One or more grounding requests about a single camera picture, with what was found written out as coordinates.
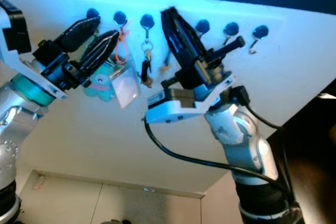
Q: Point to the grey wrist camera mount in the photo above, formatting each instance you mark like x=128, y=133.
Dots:
x=26, y=69
x=189, y=108

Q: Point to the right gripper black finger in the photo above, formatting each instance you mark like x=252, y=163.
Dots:
x=199, y=51
x=174, y=32

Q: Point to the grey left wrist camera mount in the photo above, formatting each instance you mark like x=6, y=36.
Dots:
x=26, y=69

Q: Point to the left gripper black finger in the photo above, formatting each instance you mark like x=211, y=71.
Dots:
x=81, y=30
x=102, y=52

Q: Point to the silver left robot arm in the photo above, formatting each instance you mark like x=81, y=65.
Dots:
x=13, y=145

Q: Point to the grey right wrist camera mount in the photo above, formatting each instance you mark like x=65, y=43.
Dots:
x=189, y=108

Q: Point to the key with brown fob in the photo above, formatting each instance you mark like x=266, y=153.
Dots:
x=146, y=64

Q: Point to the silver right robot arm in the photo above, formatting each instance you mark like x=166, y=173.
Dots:
x=241, y=140

